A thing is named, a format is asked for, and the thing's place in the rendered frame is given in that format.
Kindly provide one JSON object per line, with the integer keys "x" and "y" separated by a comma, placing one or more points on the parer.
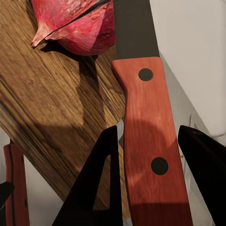
{"x": 154, "y": 177}

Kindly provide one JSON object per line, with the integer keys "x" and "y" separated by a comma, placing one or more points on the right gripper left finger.
{"x": 77, "y": 209}

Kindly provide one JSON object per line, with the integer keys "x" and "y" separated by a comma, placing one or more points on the cutting board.
{"x": 63, "y": 101}

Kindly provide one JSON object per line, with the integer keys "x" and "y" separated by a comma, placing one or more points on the drop in sink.
{"x": 199, "y": 210}

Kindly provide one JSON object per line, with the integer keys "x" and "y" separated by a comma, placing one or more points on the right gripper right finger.
{"x": 206, "y": 159}

